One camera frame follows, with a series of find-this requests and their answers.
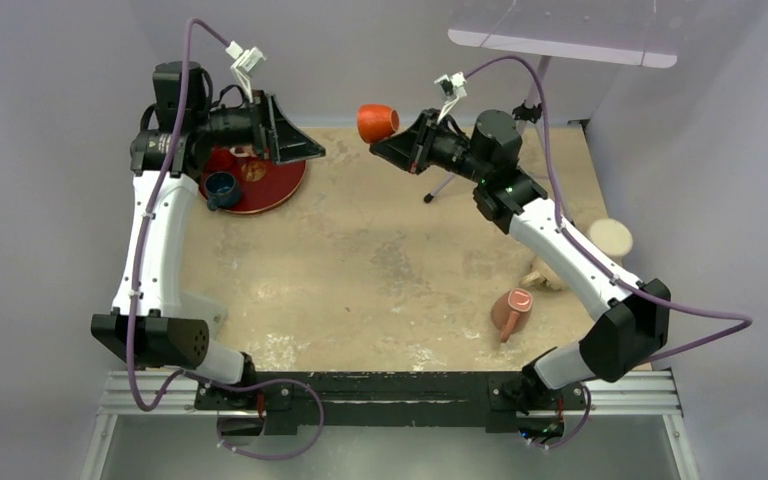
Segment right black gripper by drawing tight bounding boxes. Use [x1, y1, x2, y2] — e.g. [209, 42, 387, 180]
[371, 109, 489, 185]

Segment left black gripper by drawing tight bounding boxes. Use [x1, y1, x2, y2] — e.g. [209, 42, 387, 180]
[194, 89, 325, 164]

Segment small orange mug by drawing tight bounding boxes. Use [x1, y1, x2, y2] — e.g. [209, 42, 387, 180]
[356, 104, 400, 145]

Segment white pinkish mug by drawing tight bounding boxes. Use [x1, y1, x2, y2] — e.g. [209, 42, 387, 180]
[230, 146, 260, 158]

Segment dark blue mug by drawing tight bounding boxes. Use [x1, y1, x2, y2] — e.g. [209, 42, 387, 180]
[204, 171, 242, 211]

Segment beige mug sideways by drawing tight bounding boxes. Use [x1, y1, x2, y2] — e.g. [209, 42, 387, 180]
[519, 257, 568, 291]

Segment glossy red mug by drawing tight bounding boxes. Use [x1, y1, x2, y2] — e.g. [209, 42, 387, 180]
[205, 148, 245, 180]

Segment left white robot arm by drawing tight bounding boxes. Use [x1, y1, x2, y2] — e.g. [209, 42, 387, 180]
[91, 61, 325, 409]

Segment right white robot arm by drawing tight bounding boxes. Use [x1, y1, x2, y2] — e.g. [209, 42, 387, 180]
[356, 104, 671, 407]

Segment pink salmon mug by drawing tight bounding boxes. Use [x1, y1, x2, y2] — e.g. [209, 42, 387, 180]
[490, 288, 534, 343]

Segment cream upside down mug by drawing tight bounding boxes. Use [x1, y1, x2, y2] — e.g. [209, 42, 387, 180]
[586, 218, 634, 260]

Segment round red lacquer tray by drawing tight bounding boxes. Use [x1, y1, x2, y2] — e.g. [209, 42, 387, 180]
[199, 157, 307, 215]

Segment white tripod stand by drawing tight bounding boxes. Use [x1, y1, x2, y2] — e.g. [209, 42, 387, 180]
[422, 55, 577, 232]

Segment white overhead light panel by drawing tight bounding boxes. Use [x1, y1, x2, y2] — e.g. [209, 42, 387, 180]
[448, 0, 693, 69]

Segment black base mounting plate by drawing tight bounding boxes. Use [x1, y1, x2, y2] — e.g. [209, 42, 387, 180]
[194, 371, 586, 438]

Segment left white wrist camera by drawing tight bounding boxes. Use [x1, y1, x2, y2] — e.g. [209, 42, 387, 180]
[225, 41, 267, 103]

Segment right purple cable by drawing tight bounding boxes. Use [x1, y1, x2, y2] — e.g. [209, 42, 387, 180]
[463, 54, 754, 452]

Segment purple cable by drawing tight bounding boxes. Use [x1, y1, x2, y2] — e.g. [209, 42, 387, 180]
[124, 17, 326, 463]
[463, 54, 754, 452]

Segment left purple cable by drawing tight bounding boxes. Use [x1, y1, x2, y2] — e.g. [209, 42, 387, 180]
[124, 17, 326, 463]

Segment aluminium frame rail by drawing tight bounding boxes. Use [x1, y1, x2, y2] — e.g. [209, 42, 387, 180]
[79, 369, 702, 480]

